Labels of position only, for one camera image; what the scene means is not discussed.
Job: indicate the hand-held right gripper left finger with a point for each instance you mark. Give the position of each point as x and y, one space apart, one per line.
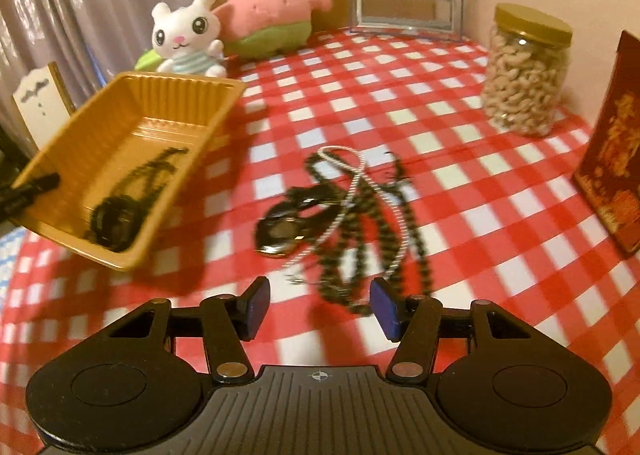
257 307

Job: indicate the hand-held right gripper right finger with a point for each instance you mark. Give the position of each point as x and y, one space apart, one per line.
382 306

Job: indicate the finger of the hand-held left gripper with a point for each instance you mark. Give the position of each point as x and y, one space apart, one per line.
27 190

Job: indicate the yellow plastic tray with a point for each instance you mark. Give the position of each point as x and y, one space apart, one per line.
75 175

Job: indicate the blue checkered cloth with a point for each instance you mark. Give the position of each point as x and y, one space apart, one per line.
10 255

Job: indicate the white scalloped wooden board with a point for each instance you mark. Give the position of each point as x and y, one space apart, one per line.
42 102

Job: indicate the red checkered tablecloth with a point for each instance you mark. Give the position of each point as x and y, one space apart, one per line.
475 195

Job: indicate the grey sheer curtain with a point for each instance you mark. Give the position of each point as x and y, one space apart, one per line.
90 0

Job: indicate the white rabbit plush toy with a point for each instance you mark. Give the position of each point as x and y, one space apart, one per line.
182 37

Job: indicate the cashew jar with gold lid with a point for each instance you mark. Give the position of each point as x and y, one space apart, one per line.
525 80

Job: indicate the red gift box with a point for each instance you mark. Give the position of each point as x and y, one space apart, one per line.
612 155

